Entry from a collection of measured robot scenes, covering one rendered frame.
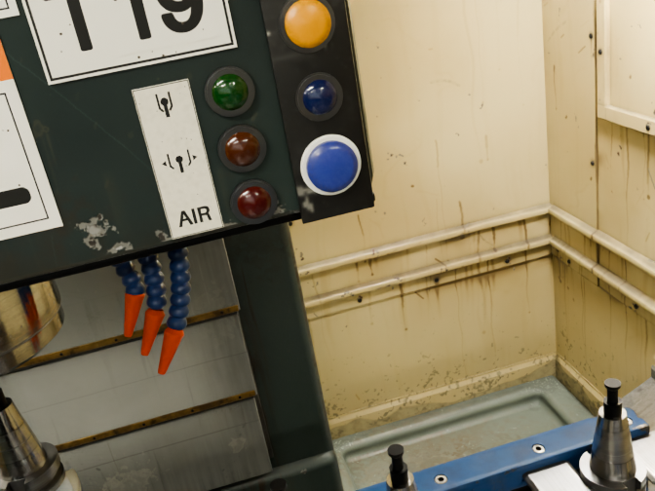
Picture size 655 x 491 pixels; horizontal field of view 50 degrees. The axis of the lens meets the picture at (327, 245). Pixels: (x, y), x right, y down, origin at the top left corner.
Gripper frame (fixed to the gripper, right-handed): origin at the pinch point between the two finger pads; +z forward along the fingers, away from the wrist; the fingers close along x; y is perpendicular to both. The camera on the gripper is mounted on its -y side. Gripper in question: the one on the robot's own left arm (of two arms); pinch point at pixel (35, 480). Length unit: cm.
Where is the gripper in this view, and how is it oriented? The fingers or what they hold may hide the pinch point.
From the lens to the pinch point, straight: 77.5
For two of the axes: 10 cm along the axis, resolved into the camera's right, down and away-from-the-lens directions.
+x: 9.7, -2.2, 0.9
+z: -1.7, -3.8, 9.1
